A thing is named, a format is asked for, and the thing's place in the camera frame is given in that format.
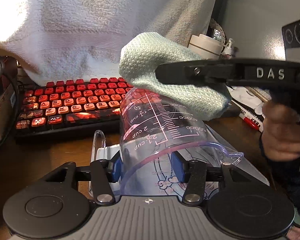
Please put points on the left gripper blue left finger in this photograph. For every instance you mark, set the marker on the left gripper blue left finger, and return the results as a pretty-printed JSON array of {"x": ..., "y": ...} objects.
[{"x": 114, "y": 169}]

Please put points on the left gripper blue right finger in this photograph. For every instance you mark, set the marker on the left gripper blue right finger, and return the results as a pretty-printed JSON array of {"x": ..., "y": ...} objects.
[{"x": 180, "y": 167}]

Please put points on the clear plastic measuring cup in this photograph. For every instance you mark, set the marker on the clear plastic measuring cup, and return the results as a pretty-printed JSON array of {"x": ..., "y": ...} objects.
[{"x": 140, "y": 106}]

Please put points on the light green waffle cloth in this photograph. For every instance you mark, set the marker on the light green waffle cloth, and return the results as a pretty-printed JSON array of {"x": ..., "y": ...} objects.
[{"x": 141, "y": 56}]

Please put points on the right hand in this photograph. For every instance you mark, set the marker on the right hand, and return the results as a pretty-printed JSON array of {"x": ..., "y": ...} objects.
[{"x": 281, "y": 132}]

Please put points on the printed light blue mat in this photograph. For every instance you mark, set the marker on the printed light blue mat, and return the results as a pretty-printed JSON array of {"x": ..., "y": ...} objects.
[{"x": 190, "y": 164}]

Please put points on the red white marker pen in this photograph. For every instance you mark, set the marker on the red white marker pen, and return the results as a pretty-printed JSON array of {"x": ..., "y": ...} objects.
[{"x": 250, "y": 119}]

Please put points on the white pump bottle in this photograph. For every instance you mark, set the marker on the white pump bottle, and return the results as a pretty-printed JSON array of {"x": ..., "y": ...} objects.
[{"x": 228, "y": 51}]

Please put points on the red keycap black keyboard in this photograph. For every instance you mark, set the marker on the red keycap black keyboard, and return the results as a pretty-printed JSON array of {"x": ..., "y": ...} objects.
[{"x": 71, "y": 104}]

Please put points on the white cylindrical humidifier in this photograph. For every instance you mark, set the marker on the white cylindrical humidifier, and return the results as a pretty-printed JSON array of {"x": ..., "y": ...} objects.
[{"x": 205, "y": 46}]

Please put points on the cardboard box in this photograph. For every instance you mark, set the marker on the cardboard box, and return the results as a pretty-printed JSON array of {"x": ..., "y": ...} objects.
[{"x": 7, "y": 102}]

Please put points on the large white terry towel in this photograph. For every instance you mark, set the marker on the large white terry towel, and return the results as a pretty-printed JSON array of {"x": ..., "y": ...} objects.
[{"x": 79, "y": 39}]

